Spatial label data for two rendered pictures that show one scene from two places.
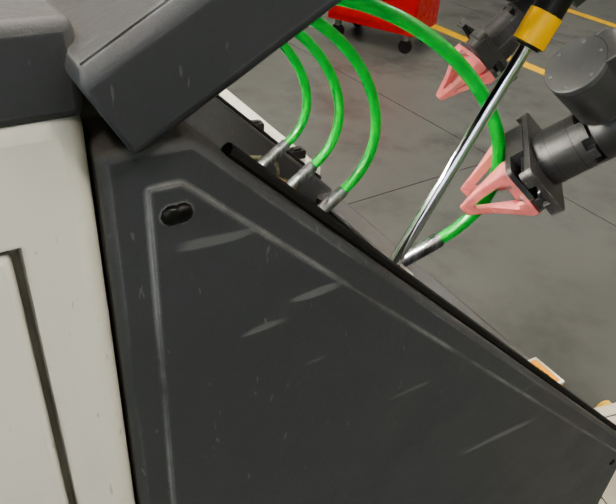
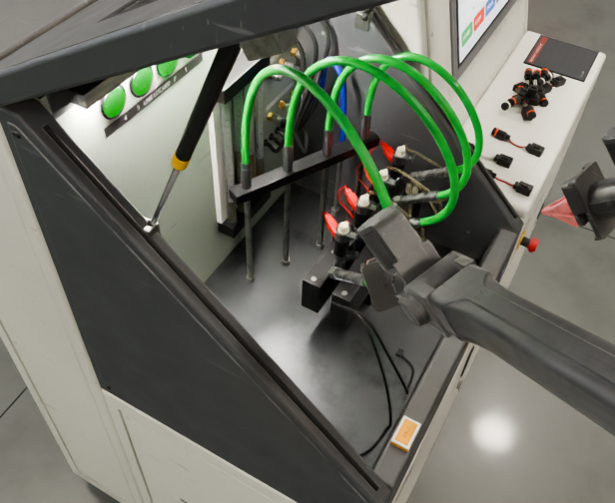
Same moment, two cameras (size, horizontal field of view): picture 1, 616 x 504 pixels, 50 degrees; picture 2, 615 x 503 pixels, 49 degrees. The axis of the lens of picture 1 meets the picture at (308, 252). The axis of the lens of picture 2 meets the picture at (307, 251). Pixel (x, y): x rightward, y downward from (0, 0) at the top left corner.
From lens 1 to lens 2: 0.80 m
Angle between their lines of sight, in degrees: 46
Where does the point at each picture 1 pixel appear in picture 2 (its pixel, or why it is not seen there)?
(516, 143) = not seen: hidden behind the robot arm
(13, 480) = not seen: outside the picture
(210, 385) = (47, 202)
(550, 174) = (384, 283)
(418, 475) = (170, 338)
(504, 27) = (604, 190)
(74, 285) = not seen: outside the picture
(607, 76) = (370, 236)
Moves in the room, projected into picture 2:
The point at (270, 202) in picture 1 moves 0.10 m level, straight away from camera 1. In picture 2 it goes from (46, 151) to (127, 126)
